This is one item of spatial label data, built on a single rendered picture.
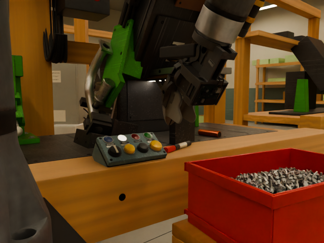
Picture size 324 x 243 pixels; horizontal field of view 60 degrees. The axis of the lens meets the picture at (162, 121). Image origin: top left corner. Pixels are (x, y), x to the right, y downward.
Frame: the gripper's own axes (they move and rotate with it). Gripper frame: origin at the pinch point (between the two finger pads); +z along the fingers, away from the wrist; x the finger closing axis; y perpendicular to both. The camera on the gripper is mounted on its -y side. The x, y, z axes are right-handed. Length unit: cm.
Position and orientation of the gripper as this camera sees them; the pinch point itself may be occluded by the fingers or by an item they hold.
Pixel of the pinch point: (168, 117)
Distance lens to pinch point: 61.6
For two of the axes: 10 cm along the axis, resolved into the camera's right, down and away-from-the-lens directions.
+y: 4.7, 6.4, -6.1
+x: 8.2, -0.6, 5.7
